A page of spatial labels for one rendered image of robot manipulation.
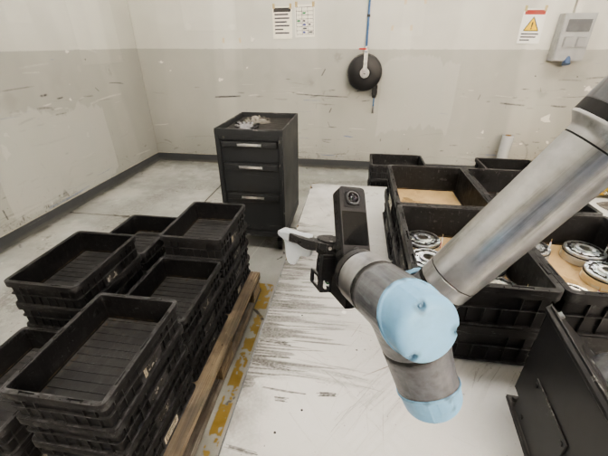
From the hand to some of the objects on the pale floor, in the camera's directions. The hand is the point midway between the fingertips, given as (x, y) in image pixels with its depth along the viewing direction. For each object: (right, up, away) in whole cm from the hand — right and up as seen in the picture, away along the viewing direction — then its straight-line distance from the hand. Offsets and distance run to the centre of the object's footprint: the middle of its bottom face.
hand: (316, 228), depth 66 cm
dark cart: (-34, -3, +216) cm, 219 cm away
